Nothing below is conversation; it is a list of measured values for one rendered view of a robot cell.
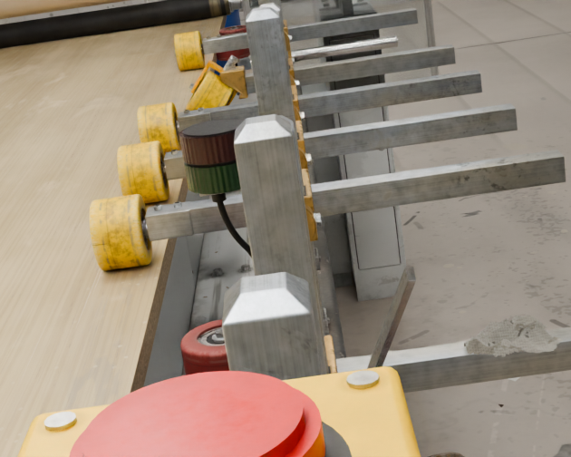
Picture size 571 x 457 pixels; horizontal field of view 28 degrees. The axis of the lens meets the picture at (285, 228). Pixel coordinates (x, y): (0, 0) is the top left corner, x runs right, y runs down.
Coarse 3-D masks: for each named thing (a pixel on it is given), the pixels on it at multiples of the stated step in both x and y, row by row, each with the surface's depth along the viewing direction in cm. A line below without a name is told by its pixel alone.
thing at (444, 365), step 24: (336, 360) 106; (360, 360) 106; (384, 360) 105; (408, 360) 104; (432, 360) 104; (456, 360) 104; (480, 360) 104; (504, 360) 104; (528, 360) 104; (552, 360) 104; (408, 384) 104; (432, 384) 104; (456, 384) 104
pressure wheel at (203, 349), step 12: (204, 324) 107; (216, 324) 107; (192, 336) 105; (204, 336) 105; (216, 336) 104; (192, 348) 102; (204, 348) 102; (216, 348) 101; (192, 360) 102; (204, 360) 101; (216, 360) 101; (192, 372) 102; (204, 372) 101
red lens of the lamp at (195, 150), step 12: (180, 132) 94; (180, 144) 94; (192, 144) 92; (204, 144) 91; (216, 144) 91; (228, 144) 92; (192, 156) 92; (204, 156) 92; (216, 156) 92; (228, 156) 92
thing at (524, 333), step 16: (512, 320) 106; (528, 320) 106; (480, 336) 104; (496, 336) 104; (512, 336) 104; (528, 336) 103; (544, 336) 103; (480, 352) 103; (496, 352) 102; (512, 352) 102; (528, 352) 102
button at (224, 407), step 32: (160, 384) 19; (192, 384) 19; (224, 384) 19; (256, 384) 19; (288, 384) 19; (96, 416) 18; (128, 416) 18; (160, 416) 18; (192, 416) 18; (224, 416) 18; (256, 416) 18; (288, 416) 18; (320, 416) 18; (96, 448) 17; (128, 448) 17; (160, 448) 17; (192, 448) 17; (224, 448) 17; (256, 448) 17; (288, 448) 17; (320, 448) 17
